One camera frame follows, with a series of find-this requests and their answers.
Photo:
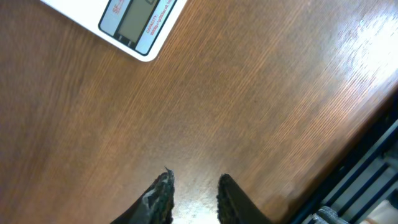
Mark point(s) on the black aluminium frame rail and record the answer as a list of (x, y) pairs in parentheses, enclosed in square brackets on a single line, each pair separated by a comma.
[(363, 186)]

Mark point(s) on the white digital kitchen scale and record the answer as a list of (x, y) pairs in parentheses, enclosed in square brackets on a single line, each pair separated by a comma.
[(137, 27)]

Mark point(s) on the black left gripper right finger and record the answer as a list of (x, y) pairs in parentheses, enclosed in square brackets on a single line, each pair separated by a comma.
[(234, 206)]

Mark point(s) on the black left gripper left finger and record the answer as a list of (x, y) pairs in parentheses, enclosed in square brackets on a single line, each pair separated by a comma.
[(155, 205)]

